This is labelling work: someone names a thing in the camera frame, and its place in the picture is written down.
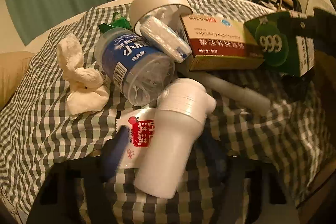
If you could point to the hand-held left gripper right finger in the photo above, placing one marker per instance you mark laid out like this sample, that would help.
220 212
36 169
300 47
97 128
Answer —
212 158

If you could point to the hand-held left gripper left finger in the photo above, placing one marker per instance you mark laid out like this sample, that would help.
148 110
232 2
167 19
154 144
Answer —
114 155

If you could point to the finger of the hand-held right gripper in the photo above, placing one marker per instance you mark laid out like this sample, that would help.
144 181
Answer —
325 27

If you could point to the white plastic bottle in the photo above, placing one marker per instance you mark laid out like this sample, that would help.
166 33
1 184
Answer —
168 150

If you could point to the green medicine box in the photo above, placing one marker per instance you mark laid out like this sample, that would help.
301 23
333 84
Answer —
273 40

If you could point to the white packet with red label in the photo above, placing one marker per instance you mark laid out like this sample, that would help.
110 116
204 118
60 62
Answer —
136 132

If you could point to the crumpled white tissue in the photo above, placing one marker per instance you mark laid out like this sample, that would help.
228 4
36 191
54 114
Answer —
81 82

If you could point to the checkered cloth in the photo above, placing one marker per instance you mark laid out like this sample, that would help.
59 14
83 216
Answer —
39 119

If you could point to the clear jar with blue label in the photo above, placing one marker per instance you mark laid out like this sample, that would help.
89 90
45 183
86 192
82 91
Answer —
126 61

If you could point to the red and white medicine box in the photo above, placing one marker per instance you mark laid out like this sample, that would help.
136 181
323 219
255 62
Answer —
220 40

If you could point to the white tissue packet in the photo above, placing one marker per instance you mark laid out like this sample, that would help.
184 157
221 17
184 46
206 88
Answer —
165 37

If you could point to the tan pillow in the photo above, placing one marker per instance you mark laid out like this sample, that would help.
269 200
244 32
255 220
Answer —
11 71

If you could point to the green snack packet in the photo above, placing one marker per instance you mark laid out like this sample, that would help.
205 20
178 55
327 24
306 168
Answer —
115 22

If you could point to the white bed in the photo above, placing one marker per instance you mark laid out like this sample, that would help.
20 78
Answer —
56 27

